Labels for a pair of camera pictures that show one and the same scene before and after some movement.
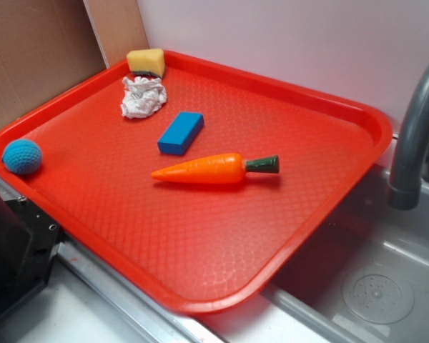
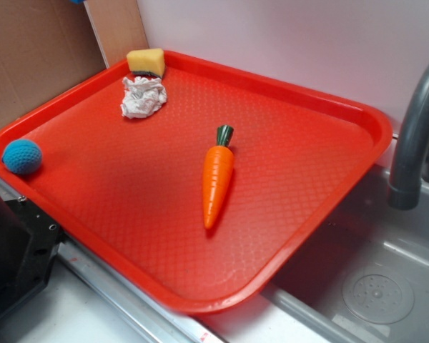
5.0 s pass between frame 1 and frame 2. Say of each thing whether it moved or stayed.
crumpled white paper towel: stayed
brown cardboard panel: stayed
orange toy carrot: moved
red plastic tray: stayed
